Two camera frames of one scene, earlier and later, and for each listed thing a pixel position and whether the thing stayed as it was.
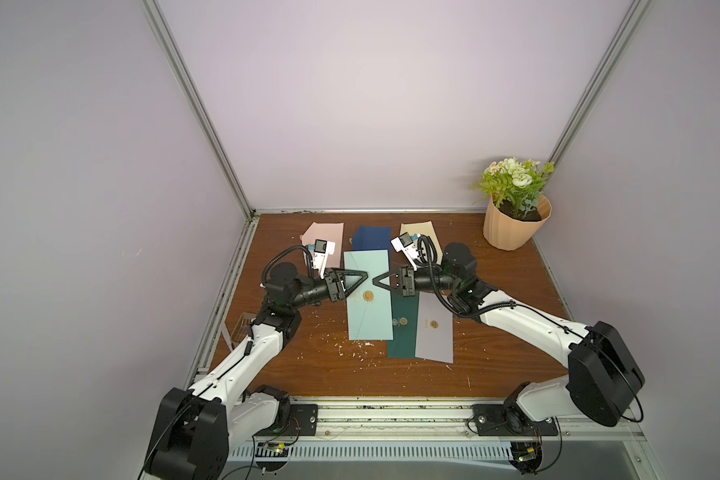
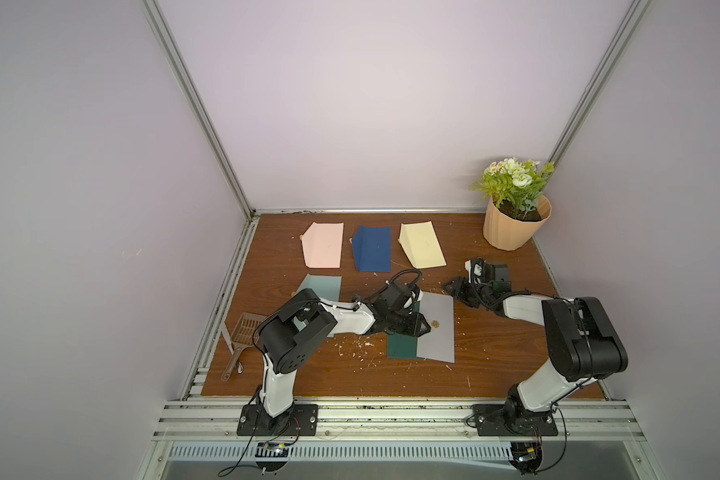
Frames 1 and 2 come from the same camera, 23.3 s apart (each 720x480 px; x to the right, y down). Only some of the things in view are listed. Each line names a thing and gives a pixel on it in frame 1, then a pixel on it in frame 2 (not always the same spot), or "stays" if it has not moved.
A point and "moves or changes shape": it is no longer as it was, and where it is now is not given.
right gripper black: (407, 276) -> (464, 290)
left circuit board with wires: (272, 456) stays
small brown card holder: (241, 329) stays
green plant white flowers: (513, 183) stays
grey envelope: (434, 329) stays
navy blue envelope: (373, 237) stays
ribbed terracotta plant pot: (509, 234) stays
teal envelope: (370, 306) moves or changes shape
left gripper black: (331, 280) -> (416, 320)
